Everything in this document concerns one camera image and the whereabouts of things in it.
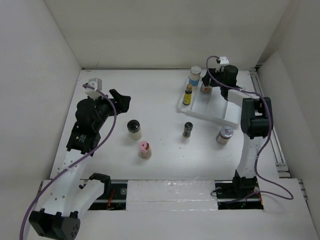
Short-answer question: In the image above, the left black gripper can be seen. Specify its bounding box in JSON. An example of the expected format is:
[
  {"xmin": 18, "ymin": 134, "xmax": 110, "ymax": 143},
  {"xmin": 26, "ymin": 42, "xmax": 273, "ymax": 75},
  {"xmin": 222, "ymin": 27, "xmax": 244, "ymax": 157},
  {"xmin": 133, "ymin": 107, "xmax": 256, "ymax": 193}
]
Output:
[{"xmin": 88, "ymin": 89, "xmax": 130, "ymax": 131}]

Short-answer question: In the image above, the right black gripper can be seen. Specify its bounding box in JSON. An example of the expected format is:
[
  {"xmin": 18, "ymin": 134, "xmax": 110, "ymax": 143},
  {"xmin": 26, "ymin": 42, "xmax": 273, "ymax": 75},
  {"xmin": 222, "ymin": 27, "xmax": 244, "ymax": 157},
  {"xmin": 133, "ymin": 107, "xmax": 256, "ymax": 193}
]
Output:
[{"xmin": 202, "ymin": 66, "xmax": 226, "ymax": 87}]

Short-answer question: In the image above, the white lid red logo jar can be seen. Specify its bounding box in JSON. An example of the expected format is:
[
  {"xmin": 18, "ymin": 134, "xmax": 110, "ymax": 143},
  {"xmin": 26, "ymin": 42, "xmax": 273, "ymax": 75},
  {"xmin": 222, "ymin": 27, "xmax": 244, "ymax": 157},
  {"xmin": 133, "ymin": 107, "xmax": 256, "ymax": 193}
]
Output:
[{"xmin": 200, "ymin": 85, "xmax": 213, "ymax": 94}]

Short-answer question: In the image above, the blue label silver lid jar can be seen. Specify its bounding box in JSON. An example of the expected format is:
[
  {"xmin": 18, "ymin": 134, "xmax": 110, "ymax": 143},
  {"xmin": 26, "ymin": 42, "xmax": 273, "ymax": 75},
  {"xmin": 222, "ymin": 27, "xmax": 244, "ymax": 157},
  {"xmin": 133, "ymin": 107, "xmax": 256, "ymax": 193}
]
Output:
[{"xmin": 188, "ymin": 66, "xmax": 202, "ymax": 88}]

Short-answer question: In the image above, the black lid cream jar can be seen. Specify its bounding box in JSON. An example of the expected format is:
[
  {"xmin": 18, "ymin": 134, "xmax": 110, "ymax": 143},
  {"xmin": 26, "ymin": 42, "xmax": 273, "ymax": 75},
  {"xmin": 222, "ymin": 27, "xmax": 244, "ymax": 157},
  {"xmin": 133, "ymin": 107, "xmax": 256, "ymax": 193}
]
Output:
[{"xmin": 127, "ymin": 119, "xmax": 142, "ymax": 141}]

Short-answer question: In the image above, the yellow label brown cap bottle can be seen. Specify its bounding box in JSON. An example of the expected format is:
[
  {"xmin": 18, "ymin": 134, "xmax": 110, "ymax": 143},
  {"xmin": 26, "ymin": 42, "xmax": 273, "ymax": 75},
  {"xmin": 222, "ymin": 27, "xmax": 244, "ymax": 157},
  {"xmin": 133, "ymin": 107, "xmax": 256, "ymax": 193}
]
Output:
[{"xmin": 182, "ymin": 83, "xmax": 193, "ymax": 106}]

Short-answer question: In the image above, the red logo dark jar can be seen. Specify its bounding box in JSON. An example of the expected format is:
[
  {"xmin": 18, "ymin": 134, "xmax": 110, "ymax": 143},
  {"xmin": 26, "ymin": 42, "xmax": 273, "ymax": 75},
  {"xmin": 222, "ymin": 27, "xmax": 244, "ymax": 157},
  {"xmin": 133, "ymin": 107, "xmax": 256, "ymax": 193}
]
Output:
[{"xmin": 216, "ymin": 126, "xmax": 234, "ymax": 145}]

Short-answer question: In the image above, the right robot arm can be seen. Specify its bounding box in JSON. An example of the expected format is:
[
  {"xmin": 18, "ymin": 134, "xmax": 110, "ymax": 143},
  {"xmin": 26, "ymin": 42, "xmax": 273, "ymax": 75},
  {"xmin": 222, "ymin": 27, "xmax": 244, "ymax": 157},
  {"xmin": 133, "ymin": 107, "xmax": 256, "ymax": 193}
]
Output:
[{"xmin": 202, "ymin": 64, "xmax": 273, "ymax": 199}]

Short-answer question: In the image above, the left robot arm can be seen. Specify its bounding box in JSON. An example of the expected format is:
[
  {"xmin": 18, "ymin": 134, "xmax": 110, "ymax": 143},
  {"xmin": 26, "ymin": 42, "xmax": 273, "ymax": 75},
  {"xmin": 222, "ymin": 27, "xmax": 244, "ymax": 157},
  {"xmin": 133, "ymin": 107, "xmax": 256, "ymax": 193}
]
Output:
[{"xmin": 26, "ymin": 84, "xmax": 131, "ymax": 240}]

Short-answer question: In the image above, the white divided organizer tray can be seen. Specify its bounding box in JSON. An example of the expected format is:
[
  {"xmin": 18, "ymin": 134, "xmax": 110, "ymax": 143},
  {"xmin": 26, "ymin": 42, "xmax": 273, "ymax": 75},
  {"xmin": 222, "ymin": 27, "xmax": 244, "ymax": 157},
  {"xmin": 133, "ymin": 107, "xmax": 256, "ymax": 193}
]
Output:
[{"xmin": 177, "ymin": 83, "xmax": 241, "ymax": 129}]

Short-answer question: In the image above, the black pepper grinder bottle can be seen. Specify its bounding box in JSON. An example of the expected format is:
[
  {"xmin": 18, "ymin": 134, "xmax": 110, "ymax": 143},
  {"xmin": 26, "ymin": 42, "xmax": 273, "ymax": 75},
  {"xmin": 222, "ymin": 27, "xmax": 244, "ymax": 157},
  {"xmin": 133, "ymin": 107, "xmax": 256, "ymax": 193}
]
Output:
[{"xmin": 182, "ymin": 122, "xmax": 193, "ymax": 138}]

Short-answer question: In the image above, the pink lid spice jar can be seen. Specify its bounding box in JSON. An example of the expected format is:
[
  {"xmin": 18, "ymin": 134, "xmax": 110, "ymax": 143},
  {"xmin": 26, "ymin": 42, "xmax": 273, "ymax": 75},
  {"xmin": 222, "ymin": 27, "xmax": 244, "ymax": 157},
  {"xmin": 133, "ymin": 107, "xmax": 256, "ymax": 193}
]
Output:
[{"xmin": 139, "ymin": 141, "xmax": 152, "ymax": 160}]

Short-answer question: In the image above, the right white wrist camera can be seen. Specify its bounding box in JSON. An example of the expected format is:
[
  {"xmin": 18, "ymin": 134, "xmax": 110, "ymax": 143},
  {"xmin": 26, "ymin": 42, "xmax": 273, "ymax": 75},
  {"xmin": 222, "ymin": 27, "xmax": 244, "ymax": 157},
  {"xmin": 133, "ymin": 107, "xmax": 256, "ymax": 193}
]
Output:
[{"xmin": 215, "ymin": 56, "xmax": 230, "ymax": 72}]

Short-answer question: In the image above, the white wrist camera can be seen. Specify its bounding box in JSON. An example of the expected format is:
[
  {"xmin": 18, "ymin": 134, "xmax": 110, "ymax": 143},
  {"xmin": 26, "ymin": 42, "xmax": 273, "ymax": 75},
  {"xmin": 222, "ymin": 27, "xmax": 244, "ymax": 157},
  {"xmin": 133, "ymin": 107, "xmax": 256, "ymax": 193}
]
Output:
[
  {"xmin": 84, "ymin": 78, "xmax": 102, "ymax": 100},
  {"xmin": 215, "ymin": 56, "xmax": 230, "ymax": 72}
]

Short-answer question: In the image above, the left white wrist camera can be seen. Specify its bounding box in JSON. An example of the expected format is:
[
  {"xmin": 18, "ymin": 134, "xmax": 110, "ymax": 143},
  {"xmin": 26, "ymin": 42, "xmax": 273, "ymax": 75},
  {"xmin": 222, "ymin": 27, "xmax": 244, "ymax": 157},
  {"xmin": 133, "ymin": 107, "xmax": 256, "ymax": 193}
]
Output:
[{"xmin": 84, "ymin": 78, "xmax": 102, "ymax": 100}]

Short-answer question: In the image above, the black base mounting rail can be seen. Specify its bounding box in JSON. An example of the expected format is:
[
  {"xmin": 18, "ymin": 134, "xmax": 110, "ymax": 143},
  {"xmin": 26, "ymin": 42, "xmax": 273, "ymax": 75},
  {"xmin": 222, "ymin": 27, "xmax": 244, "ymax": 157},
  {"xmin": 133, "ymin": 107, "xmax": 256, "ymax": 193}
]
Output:
[{"xmin": 90, "ymin": 180, "xmax": 264, "ymax": 212}]

